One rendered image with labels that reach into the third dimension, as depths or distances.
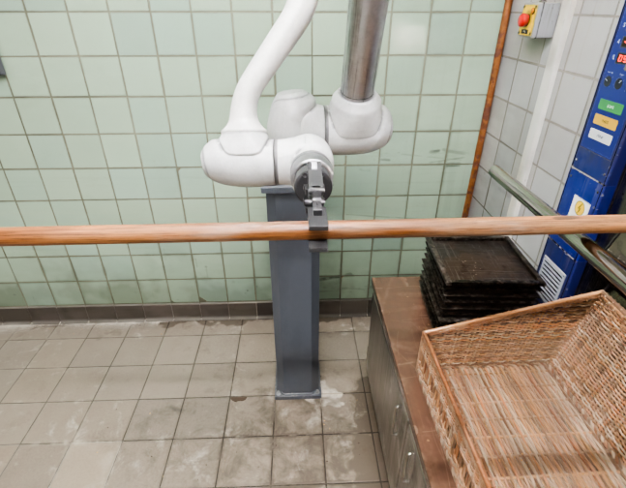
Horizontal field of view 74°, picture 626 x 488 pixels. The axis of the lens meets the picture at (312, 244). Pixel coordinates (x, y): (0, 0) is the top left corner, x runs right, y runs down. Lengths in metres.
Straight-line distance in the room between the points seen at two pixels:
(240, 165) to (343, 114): 0.47
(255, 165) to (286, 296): 0.76
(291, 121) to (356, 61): 0.25
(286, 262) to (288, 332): 0.33
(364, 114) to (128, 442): 1.53
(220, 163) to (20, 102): 1.36
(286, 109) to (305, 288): 0.64
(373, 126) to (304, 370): 1.04
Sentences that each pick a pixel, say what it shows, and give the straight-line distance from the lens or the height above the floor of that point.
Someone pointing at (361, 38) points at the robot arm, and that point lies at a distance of 1.19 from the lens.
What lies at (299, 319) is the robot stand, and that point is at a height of 0.45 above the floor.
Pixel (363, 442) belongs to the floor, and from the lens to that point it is 1.83.
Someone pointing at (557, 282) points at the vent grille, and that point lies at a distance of 1.49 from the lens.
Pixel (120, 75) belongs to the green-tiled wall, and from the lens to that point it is 1.96.
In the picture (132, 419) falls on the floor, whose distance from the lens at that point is 2.03.
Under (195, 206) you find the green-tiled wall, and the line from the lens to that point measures 2.05.
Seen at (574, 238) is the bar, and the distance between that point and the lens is 0.82.
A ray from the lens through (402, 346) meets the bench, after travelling 1.36.
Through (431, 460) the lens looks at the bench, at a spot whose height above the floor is 0.58.
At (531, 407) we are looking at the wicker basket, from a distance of 1.30.
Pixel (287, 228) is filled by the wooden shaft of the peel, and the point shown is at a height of 1.20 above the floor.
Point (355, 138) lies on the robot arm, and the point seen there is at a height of 1.15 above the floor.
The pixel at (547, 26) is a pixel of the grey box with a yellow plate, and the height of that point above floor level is 1.44.
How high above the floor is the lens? 1.51
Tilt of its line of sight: 30 degrees down
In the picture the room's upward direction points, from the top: straight up
